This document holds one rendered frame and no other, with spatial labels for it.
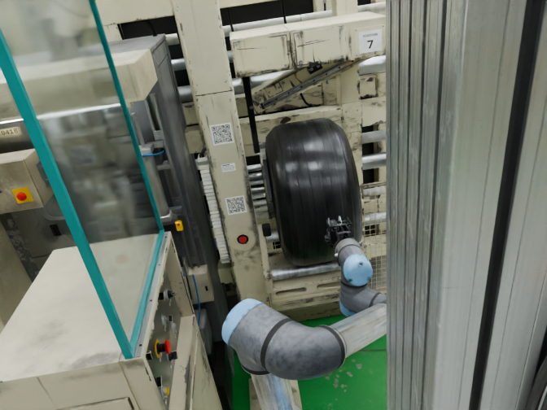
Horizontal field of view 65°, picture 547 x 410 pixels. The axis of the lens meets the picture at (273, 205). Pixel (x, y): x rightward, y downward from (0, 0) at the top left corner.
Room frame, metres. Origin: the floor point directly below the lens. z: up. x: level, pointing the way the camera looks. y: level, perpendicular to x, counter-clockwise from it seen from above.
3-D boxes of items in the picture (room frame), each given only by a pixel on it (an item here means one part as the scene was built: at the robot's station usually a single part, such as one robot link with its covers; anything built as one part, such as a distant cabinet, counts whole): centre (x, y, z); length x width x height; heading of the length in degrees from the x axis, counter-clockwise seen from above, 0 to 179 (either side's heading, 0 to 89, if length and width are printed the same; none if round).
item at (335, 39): (1.85, -0.23, 1.71); 0.61 x 0.25 x 0.15; 91
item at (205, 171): (1.49, 0.23, 1.19); 0.05 x 0.04 x 0.48; 1
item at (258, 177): (1.92, 0.12, 1.05); 0.20 x 0.15 x 0.30; 91
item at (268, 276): (1.54, 0.07, 0.90); 0.40 x 0.03 x 0.10; 1
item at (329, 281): (1.41, -0.11, 0.84); 0.36 x 0.09 x 0.06; 91
